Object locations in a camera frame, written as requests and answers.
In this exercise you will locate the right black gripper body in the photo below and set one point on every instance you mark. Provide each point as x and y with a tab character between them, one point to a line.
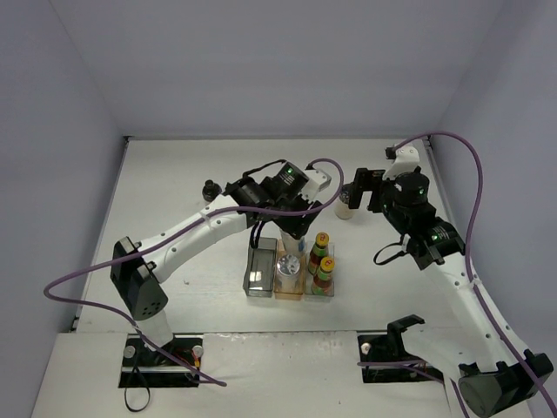
372	189

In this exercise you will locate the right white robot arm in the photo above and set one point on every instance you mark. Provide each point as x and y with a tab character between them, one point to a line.
493	367

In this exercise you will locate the red sauce bottle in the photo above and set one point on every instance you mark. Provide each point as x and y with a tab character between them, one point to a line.
318	252
322	282

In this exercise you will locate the clear transparent bin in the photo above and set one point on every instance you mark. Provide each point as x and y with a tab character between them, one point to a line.
309	277

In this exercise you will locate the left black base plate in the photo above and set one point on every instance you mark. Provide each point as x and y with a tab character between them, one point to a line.
142	367

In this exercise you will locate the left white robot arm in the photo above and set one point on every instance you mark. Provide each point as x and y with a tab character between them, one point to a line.
288	199

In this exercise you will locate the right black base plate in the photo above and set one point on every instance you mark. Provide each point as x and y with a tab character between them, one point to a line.
383	366

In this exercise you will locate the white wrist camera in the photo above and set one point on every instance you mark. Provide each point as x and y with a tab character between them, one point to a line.
317	181
404	159

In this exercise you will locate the black-cap white bottle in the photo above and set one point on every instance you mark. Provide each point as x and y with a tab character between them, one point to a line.
210	191
341	207

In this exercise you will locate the grey transparent bin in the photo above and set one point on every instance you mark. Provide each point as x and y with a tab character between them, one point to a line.
260	269

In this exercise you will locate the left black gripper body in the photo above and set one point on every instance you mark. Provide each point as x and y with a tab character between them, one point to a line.
298	212

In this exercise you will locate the silver-cap white jar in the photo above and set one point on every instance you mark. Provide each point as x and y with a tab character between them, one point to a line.
292	245
288	272

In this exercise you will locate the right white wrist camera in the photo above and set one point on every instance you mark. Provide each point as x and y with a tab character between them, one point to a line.
404	159

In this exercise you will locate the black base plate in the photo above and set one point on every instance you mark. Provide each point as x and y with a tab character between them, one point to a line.
383	366
142	367

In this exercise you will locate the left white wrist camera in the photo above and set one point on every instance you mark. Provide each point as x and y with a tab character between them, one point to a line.
317	181

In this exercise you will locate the orange transparent bin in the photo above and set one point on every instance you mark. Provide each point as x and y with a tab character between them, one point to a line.
300	288

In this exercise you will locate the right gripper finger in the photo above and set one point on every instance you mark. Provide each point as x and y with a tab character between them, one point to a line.
363	182
373	205

